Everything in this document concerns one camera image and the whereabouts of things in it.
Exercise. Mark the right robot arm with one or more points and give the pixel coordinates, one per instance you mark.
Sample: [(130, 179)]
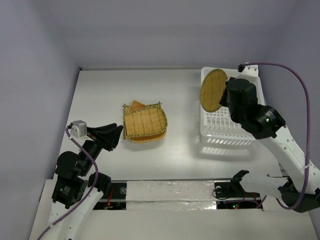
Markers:
[(300, 190)]

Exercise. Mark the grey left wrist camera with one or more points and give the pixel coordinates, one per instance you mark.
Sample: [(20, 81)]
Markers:
[(78, 130)]

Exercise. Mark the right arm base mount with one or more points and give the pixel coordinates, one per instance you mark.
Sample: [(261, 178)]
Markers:
[(231, 196)]

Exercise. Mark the small round bamboo plate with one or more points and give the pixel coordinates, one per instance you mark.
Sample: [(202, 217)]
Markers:
[(212, 90)]

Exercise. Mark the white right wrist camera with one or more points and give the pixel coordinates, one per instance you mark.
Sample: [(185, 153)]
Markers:
[(248, 71)]

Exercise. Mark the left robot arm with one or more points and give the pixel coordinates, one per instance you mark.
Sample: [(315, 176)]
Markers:
[(79, 184)]

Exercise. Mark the white foam strip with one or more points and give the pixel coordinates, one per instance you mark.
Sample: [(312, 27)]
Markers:
[(170, 195)]

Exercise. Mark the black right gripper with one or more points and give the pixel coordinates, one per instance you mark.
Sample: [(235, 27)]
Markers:
[(229, 93)]

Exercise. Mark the thick tan woven plate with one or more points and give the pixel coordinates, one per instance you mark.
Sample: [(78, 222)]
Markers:
[(151, 138)]

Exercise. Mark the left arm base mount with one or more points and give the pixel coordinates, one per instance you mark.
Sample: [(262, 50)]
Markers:
[(116, 198)]

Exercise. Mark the white plastic dish rack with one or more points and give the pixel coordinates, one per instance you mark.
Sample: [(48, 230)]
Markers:
[(217, 127)]

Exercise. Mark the triangular orange woven plate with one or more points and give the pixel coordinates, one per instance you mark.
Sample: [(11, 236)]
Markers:
[(136, 105)]

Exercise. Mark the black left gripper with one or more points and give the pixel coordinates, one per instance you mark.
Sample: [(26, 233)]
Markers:
[(108, 133)]

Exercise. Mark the medium round bamboo plate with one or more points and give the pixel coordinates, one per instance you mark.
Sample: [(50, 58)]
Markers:
[(143, 121)]

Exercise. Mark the square bamboo woven plate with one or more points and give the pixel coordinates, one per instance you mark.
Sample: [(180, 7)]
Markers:
[(125, 110)]

